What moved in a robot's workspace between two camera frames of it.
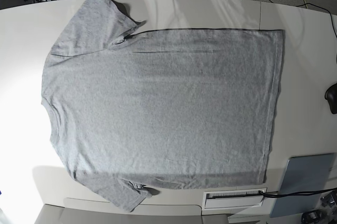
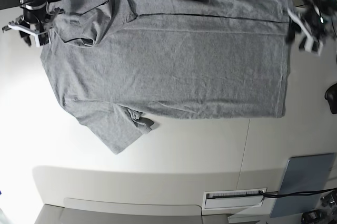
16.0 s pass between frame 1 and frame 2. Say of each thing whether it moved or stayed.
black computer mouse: stayed
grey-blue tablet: stayed
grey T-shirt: moved
